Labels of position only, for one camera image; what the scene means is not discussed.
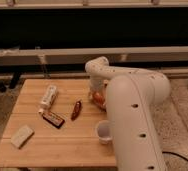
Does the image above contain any orange ceramic bowl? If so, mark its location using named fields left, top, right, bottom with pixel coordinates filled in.
left=92, top=92, right=106, bottom=110

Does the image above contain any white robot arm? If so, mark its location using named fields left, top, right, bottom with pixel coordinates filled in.
left=85, top=57, right=170, bottom=171

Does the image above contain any red chili pepper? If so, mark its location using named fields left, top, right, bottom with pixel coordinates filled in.
left=71, top=100, right=82, bottom=121

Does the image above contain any white plastic cup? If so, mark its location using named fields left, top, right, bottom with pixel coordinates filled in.
left=95, top=120, right=112, bottom=145

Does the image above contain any white plastic bottle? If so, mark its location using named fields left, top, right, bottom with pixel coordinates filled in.
left=38, top=85, right=58, bottom=114

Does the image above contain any dark chocolate bar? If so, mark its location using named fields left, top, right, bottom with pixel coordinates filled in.
left=42, top=113, right=65, bottom=129

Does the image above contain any wooden table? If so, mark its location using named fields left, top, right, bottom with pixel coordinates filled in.
left=0, top=79, right=116, bottom=168

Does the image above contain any beige sponge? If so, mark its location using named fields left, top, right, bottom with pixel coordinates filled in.
left=11, top=125, right=34, bottom=148

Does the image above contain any black cable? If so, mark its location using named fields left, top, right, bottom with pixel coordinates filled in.
left=162, top=151, right=188, bottom=170

